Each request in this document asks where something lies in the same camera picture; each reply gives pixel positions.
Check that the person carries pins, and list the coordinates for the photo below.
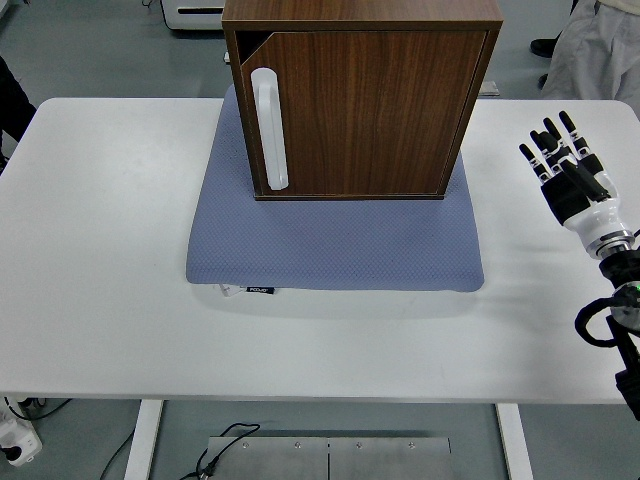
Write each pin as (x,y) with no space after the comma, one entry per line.
(12,110)
(600,50)

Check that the white mat tag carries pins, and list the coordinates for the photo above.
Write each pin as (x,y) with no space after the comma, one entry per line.
(231,290)

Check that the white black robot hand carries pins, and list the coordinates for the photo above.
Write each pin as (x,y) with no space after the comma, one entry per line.
(597,212)

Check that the white table leg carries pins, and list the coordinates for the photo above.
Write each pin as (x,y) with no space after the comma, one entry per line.
(142,440)
(515,440)

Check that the brown wooden cabinet door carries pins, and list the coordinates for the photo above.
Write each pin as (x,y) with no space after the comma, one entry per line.
(375,110)

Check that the white appliance with slot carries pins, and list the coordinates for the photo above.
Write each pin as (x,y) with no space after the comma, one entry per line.
(175,17)

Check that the white power strip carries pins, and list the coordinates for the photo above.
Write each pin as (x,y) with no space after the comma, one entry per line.
(20,445)

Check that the grey metal plate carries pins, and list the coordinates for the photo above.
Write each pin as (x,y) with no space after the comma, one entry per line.
(300,460)

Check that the black mat label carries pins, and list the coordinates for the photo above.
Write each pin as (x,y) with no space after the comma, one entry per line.
(261,289)

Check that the blue textured mat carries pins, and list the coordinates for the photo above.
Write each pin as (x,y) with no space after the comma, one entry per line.
(325,240)

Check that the brown wooden cabinet body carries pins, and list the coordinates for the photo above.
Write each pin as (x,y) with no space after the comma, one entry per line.
(350,10)

